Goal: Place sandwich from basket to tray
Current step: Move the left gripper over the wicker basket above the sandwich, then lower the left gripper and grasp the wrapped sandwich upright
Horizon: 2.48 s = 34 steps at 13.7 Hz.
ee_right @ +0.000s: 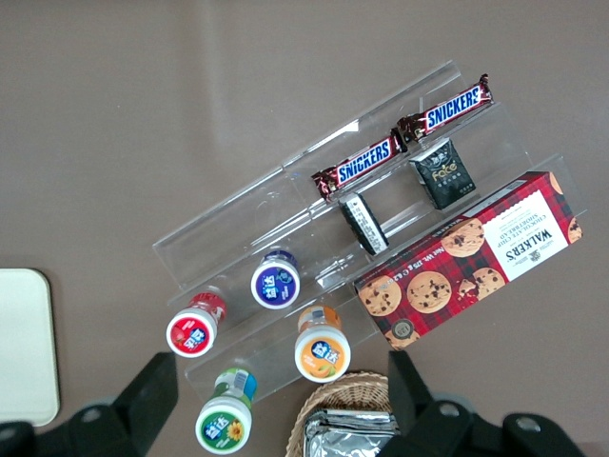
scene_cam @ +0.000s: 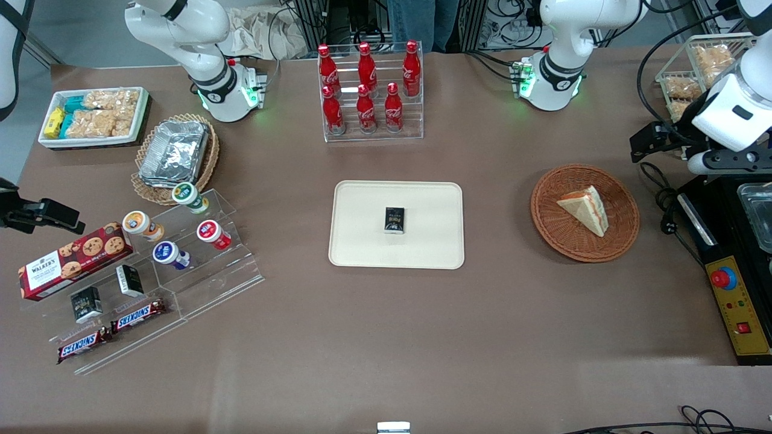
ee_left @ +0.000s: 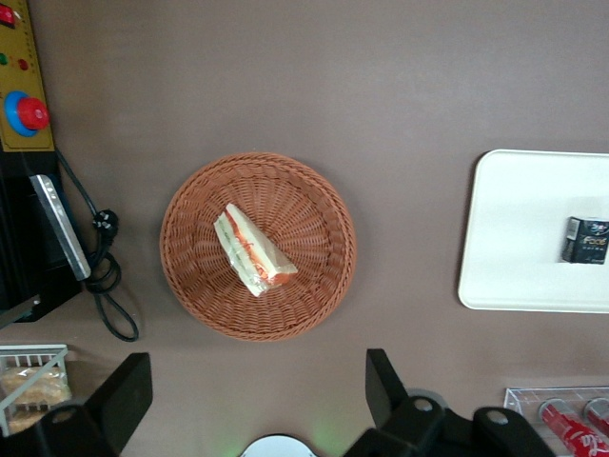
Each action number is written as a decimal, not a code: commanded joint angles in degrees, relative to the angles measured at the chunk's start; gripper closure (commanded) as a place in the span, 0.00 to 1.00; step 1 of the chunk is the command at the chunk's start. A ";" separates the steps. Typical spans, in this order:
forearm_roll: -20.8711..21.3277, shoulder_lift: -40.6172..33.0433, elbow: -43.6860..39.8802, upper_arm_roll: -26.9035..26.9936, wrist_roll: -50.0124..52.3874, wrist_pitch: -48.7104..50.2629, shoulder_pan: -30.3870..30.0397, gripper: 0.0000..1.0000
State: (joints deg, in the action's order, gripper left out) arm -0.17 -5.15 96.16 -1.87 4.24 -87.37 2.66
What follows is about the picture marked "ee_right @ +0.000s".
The black pack with white label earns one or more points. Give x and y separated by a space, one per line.
364 224

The wicker basket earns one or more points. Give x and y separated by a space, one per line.
342 390

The black Face tissue pack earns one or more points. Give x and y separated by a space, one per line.
445 178

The clear acrylic tiered display stand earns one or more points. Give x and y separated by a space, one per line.
238 214

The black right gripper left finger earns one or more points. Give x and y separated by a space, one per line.
138 404

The blue gum bottle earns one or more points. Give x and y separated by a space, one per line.
276 285

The Snickers chocolate bar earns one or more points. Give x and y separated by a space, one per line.
364 164
449 109

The red Walkers cookie box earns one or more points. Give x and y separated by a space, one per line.
476 257

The foil-wrapped sandwich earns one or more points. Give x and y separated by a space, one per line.
347 435

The red gum bottle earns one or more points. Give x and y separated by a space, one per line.
191 333

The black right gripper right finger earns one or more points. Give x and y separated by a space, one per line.
418 419

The orange gum bottle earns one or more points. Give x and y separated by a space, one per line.
322 354

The white tray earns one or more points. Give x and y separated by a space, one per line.
24 347

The green gum bottle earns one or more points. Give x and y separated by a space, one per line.
223 426

